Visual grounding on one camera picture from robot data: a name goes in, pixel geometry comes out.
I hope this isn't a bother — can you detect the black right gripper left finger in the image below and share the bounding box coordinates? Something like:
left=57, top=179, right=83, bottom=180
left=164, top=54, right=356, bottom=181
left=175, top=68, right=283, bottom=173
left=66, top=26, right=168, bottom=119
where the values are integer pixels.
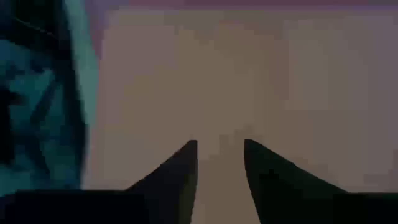
left=124, top=139, right=199, bottom=224

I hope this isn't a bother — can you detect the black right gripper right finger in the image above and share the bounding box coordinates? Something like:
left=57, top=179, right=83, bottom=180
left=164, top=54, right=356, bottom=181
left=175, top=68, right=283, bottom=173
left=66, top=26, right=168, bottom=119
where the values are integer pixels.
left=244, top=139, right=348, bottom=224

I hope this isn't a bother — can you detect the red paper sheet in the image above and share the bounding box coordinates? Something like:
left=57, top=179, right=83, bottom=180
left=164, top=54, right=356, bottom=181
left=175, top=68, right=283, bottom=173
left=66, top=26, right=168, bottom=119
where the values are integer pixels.
left=93, top=0, right=398, bottom=9

